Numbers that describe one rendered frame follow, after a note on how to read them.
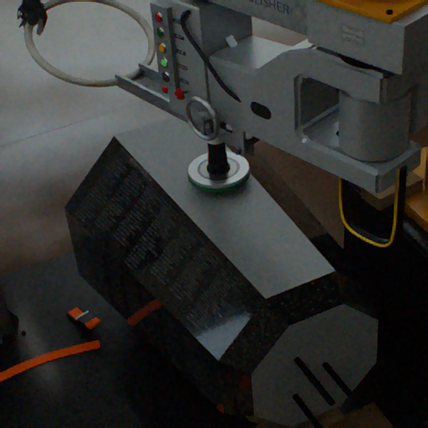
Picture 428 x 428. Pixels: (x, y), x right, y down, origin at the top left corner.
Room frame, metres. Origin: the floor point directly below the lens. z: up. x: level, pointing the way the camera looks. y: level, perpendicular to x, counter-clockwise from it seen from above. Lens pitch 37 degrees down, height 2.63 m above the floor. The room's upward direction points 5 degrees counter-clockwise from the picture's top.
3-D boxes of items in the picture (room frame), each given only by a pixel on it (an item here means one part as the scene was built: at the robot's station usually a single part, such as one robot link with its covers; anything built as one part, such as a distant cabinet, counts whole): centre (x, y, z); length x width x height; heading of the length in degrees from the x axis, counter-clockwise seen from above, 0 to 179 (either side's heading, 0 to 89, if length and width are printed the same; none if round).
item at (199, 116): (2.39, -0.02, 1.24); 0.15 x 0.10 x 0.15; 41
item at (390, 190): (2.50, -0.63, 0.81); 0.20 x 0.10 x 0.05; 119
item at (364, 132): (2.05, -0.46, 1.39); 0.19 x 0.19 x 0.20
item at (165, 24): (2.53, 0.10, 1.41); 0.08 x 0.03 x 0.28; 41
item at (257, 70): (2.25, -0.27, 1.35); 0.74 x 0.23 x 0.49; 41
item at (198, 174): (2.56, -0.03, 0.92); 0.21 x 0.21 x 0.01
